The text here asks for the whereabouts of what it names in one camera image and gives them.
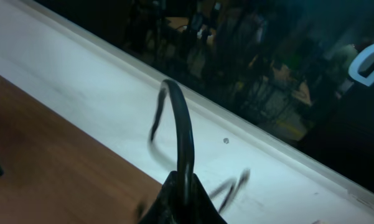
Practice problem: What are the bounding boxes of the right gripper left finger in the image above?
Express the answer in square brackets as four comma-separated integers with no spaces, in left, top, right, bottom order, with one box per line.
[138,171,184,224]

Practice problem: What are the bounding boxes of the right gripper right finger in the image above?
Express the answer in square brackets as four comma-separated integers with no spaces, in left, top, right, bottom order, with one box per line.
[185,174,227,224]

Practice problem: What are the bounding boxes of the black USB cable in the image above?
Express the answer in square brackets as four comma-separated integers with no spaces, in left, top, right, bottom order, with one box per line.
[147,78,251,215]

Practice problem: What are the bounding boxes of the dark display screen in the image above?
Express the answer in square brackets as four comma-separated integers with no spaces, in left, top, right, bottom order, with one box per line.
[39,0,374,193]

